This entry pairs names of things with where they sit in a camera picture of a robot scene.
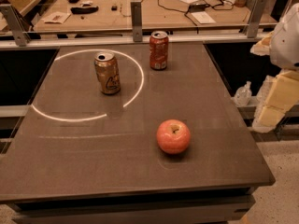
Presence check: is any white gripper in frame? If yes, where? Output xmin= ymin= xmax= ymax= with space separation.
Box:
xmin=250 ymin=4 xmax=299 ymax=128

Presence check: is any orange gold soda can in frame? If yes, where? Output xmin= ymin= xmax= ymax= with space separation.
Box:
xmin=94 ymin=50 xmax=121 ymax=95

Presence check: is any red soda can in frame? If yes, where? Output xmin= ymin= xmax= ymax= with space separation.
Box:
xmin=149 ymin=31 xmax=169 ymax=70

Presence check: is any red apple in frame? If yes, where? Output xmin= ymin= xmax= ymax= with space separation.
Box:
xmin=156 ymin=119 xmax=191 ymax=155

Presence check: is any clear plastic bottle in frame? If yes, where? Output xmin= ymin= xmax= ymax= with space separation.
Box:
xmin=234 ymin=81 xmax=252 ymax=107

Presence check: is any white paper card right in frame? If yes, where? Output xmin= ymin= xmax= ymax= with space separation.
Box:
xmin=192 ymin=11 xmax=215 ymax=24

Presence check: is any white paper card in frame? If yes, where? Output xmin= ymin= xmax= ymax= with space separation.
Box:
xmin=192 ymin=11 xmax=215 ymax=24
xmin=42 ymin=11 xmax=70 ymax=24

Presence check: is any wooden background table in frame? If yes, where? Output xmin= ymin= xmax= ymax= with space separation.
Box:
xmin=34 ymin=0 xmax=251 ymax=34

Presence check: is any black power adapter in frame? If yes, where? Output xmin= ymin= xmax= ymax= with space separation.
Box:
xmin=189 ymin=2 xmax=209 ymax=12

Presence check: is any black device on table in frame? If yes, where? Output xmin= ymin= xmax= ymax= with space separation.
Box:
xmin=70 ymin=6 xmax=99 ymax=15

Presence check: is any white paper card left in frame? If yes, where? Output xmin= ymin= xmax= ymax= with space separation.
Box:
xmin=42 ymin=11 xmax=70 ymax=24

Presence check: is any metal rail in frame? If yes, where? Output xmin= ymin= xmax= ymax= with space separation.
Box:
xmin=0 ymin=33 xmax=268 ymax=50

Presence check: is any right metal bracket post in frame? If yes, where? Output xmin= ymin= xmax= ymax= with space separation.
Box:
xmin=245 ymin=0 xmax=267 ymax=38

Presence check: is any metal bracket post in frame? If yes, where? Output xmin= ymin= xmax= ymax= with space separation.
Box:
xmin=131 ymin=0 xmax=143 ymax=42
xmin=0 ymin=4 xmax=30 ymax=47
xmin=245 ymin=0 xmax=267 ymax=38

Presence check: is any black cable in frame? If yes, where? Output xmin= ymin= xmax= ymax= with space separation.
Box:
xmin=157 ymin=0 xmax=235 ymax=27

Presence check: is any middle metal bracket post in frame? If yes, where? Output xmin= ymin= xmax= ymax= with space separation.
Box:
xmin=131 ymin=0 xmax=143 ymax=42

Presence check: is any left metal bracket post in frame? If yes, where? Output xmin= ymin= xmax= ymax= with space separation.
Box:
xmin=0 ymin=4 xmax=30 ymax=47

